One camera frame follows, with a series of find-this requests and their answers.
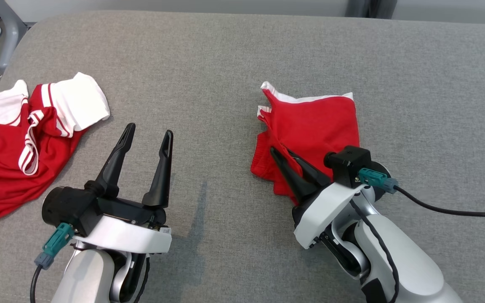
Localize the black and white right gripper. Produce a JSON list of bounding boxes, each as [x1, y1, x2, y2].
[[270, 146, 371, 250]]

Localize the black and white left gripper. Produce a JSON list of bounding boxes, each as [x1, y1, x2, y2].
[[73, 122, 174, 254]]

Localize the red shorts with white trim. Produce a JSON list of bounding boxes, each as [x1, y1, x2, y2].
[[250, 81, 361, 207]]

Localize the right black cable teal connector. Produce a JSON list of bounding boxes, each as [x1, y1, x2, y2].
[[358, 167, 485, 218]]

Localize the black cable teal connector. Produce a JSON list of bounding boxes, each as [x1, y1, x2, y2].
[[358, 167, 485, 218], [30, 223, 75, 303]]

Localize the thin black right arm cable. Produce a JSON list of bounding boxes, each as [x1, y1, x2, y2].
[[349, 198, 400, 303]]

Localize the left black cable teal connector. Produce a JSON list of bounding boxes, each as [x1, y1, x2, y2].
[[30, 223, 75, 303]]

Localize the grey metal frame post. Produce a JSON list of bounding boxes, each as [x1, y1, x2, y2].
[[347, 0, 398, 19]]

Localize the grey slanted metal frame leg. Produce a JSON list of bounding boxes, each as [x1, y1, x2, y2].
[[0, 0, 29, 81]]

